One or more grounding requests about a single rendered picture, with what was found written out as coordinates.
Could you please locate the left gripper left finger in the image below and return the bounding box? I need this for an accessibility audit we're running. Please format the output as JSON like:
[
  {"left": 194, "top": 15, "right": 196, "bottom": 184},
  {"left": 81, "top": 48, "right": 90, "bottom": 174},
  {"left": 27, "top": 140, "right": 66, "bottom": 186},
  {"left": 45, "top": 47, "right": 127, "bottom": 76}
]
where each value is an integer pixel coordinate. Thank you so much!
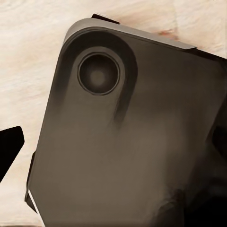
[{"left": 0, "top": 126, "right": 25, "bottom": 183}]

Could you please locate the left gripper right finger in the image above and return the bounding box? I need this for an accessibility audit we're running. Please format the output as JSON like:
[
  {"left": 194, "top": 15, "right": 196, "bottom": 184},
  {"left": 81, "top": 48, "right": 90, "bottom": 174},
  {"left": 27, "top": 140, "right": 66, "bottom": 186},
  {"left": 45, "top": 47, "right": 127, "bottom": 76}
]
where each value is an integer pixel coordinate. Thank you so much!
[{"left": 212, "top": 126, "right": 227, "bottom": 164}]

